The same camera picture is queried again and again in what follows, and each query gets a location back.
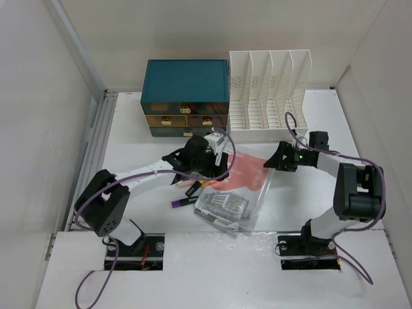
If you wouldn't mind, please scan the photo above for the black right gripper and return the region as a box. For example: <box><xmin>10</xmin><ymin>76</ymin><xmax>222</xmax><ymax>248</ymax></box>
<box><xmin>263</xmin><ymin>140</ymin><xmax>311</xmax><ymax>172</ymax></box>

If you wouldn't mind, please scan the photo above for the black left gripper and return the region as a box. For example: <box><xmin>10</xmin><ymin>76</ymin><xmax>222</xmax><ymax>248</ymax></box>
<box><xmin>191</xmin><ymin>147</ymin><xmax>227</xmax><ymax>182</ymax></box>

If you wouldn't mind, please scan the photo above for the grey booklet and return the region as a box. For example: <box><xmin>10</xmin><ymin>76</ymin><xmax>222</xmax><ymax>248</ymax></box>
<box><xmin>194</xmin><ymin>192</ymin><xmax>250</xmax><ymax>229</ymax></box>

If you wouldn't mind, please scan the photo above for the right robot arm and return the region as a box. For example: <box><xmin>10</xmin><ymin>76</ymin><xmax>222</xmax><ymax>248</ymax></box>
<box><xmin>263</xmin><ymin>131</ymin><xmax>386</xmax><ymax>254</ymax></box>

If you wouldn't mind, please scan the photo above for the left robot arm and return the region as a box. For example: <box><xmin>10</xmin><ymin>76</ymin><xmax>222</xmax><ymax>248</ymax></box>
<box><xmin>75</xmin><ymin>132</ymin><xmax>230</xmax><ymax>256</ymax></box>

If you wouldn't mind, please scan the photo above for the yellow cap black highlighter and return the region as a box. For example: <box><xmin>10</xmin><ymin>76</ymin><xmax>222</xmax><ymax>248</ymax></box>
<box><xmin>185</xmin><ymin>180</ymin><xmax>206</xmax><ymax>198</ymax></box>

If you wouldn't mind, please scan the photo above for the middle right amber drawer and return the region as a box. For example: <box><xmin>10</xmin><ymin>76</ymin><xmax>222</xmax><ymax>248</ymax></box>
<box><xmin>186</xmin><ymin>115</ymin><xmax>228</xmax><ymax>127</ymax></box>

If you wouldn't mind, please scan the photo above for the purple cap black highlighter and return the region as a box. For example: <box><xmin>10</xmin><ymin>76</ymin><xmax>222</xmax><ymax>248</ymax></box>
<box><xmin>171</xmin><ymin>196</ymin><xmax>198</xmax><ymax>209</ymax></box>

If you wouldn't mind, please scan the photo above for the bottom dark drawer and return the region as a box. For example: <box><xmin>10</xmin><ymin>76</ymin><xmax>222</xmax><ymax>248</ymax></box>
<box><xmin>149</xmin><ymin>126</ymin><xmax>212</xmax><ymax>138</ymax></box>

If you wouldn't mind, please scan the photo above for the middle left amber drawer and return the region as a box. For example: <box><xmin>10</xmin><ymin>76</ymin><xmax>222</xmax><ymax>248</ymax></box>
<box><xmin>145</xmin><ymin>115</ymin><xmax>187</xmax><ymax>126</ymax></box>

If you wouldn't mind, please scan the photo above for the teal drawer organizer cabinet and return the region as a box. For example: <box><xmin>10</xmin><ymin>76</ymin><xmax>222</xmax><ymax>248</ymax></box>
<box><xmin>140</xmin><ymin>59</ymin><xmax>229</xmax><ymax>131</ymax></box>

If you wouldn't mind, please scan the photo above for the white file rack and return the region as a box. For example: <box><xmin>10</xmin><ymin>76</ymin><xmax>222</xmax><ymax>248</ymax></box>
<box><xmin>229</xmin><ymin>50</ymin><xmax>312</xmax><ymax>144</ymax></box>

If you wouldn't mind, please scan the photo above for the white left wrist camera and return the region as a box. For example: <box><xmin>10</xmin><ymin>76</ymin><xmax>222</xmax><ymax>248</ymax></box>
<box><xmin>204</xmin><ymin>132</ymin><xmax>227</xmax><ymax>154</ymax></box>

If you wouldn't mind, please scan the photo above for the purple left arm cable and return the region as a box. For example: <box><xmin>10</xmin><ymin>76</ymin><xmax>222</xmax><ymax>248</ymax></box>
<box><xmin>73</xmin><ymin>127</ymin><xmax>236</xmax><ymax>309</ymax></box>

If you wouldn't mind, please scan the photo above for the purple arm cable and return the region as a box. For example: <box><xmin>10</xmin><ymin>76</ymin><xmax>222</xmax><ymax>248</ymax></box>
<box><xmin>73</xmin><ymin>127</ymin><xmax>236</xmax><ymax>309</ymax></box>
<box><xmin>274</xmin><ymin>111</ymin><xmax>386</xmax><ymax>285</ymax></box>

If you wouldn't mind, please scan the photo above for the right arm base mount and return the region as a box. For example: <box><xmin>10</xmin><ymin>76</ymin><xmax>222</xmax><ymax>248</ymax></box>
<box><xmin>277</xmin><ymin>234</ymin><xmax>341</xmax><ymax>270</ymax></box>

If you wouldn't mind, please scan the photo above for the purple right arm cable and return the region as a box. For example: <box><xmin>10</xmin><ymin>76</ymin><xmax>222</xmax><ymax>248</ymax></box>
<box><xmin>274</xmin><ymin>111</ymin><xmax>386</xmax><ymax>285</ymax></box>

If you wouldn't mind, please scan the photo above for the aluminium frame rail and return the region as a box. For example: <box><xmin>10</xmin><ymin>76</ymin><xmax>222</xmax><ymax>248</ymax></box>
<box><xmin>44</xmin><ymin>1</ymin><xmax>117</xmax><ymax>232</ymax></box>

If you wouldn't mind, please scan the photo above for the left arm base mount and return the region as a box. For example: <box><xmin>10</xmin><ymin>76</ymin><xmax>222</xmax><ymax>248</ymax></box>
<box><xmin>114</xmin><ymin>234</ymin><xmax>165</xmax><ymax>271</ymax></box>

